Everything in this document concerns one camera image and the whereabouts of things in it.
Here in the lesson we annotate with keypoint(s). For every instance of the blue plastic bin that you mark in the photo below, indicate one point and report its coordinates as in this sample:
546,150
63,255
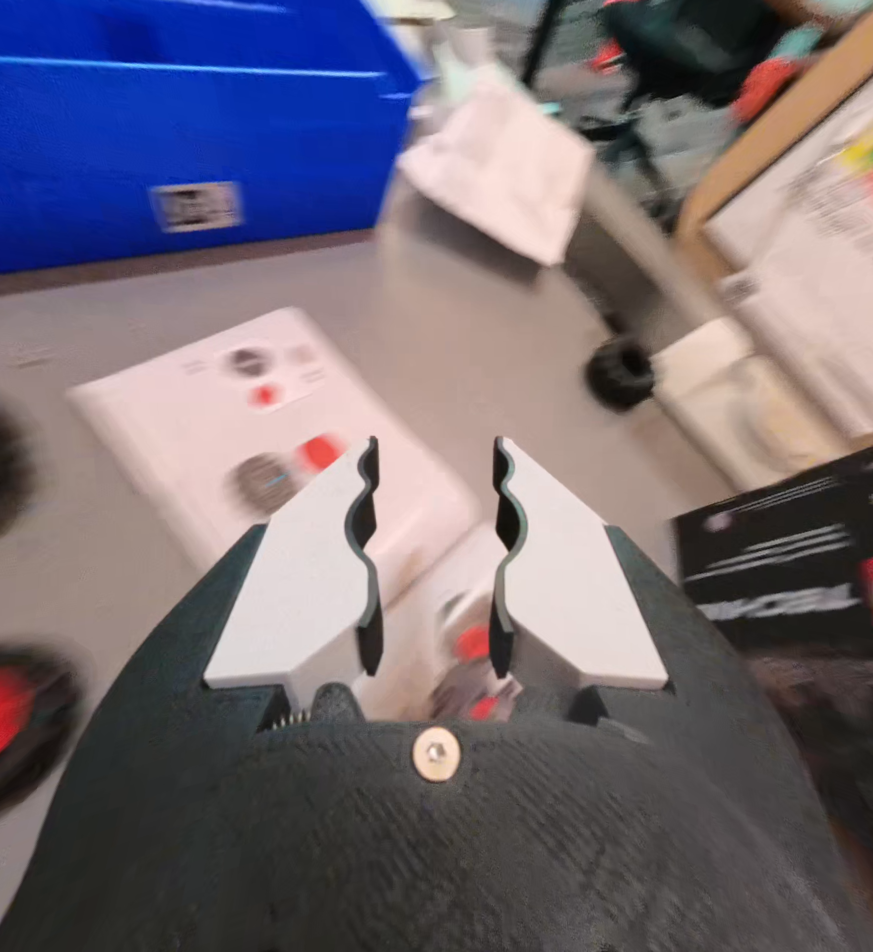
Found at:
146,134

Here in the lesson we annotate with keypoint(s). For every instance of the black printed box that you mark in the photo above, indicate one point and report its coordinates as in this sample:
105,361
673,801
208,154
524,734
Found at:
764,565

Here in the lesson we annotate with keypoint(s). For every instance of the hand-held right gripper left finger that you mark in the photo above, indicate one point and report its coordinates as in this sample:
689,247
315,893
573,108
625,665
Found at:
295,580

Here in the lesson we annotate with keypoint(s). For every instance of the black office chair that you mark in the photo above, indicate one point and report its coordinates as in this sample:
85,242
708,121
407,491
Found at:
689,52

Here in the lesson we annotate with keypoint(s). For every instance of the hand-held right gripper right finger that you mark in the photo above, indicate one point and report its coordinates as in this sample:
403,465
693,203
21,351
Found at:
578,587

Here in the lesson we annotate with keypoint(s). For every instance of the white instruction booklet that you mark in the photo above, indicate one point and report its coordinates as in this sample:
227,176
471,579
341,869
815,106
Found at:
198,431

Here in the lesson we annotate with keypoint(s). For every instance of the grey desk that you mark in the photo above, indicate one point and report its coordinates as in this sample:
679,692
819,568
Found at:
481,335

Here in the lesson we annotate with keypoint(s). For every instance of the printed cardboard box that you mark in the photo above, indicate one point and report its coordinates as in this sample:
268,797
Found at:
816,245

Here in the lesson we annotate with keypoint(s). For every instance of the white paper bag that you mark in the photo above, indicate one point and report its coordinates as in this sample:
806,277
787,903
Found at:
503,163

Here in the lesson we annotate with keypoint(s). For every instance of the pale plastic bag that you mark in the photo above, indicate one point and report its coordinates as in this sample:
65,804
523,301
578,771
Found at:
764,424

